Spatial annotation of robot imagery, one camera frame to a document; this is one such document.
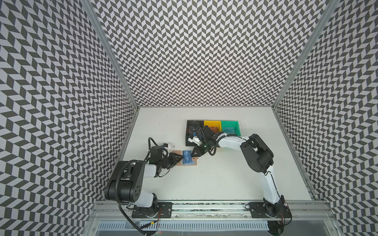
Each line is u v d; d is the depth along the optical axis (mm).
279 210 674
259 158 545
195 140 889
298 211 755
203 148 822
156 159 724
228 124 999
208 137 788
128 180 454
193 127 1044
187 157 900
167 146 868
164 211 722
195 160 890
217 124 998
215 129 1025
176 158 863
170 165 806
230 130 1027
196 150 839
